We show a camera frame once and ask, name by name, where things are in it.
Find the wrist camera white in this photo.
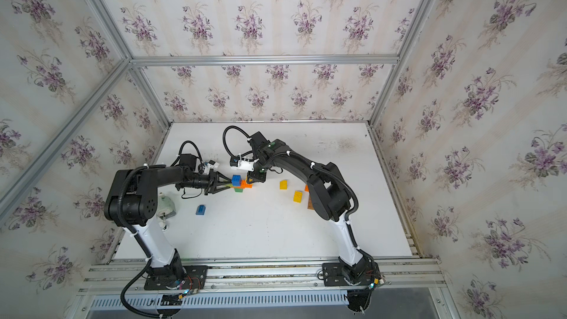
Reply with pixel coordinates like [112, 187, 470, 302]
[229, 155, 255, 172]
[204, 159, 220, 174]

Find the blue sloped lego brick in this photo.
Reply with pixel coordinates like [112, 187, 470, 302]
[196, 205, 206, 216]

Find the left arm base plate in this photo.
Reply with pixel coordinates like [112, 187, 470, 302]
[144, 265, 209, 291]

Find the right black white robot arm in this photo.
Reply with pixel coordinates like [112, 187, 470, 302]
[222, 125, 383, 313]

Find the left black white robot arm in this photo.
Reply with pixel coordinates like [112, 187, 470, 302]
[103, 140, 232, 318]

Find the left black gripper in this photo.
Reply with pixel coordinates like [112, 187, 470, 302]
[176, 170, 231, 196]

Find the aluminium front rail frame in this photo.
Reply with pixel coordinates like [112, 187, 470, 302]
[66, 255, 462, 319]

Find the blue square lego brick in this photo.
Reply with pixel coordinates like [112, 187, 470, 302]
[232, 174, 242, 188]

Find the yellow lego brick centre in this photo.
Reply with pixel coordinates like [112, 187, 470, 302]
[293, 191, 304, 203]

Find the orange long lego brick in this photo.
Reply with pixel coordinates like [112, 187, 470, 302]
[241, 180, 252, 189]

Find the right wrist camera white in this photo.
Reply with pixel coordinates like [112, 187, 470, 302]
[229, 155, 255, 172]

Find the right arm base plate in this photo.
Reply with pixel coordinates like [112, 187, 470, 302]
[320, 259, 384, 287]

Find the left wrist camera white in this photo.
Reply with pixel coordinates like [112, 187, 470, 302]
[204, 159, 220, 174]

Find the white small device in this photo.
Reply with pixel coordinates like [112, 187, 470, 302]
[157, 194, 177, 220]

